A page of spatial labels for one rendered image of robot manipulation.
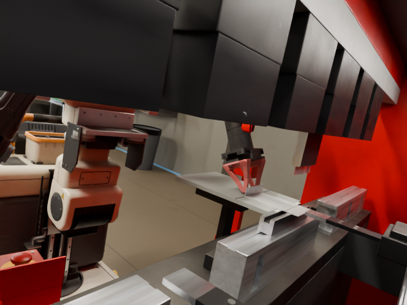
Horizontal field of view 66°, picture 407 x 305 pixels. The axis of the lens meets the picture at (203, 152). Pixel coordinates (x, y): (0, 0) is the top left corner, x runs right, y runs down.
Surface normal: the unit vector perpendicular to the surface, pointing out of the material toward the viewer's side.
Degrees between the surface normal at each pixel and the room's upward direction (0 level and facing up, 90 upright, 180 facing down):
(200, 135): 90
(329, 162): 90
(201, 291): 0
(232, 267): 90
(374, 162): 90
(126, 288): 0
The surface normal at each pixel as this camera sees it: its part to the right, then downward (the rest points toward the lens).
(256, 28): 0.78, 0.24
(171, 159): -0.67, -0.02
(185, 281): 0.19, -0.97
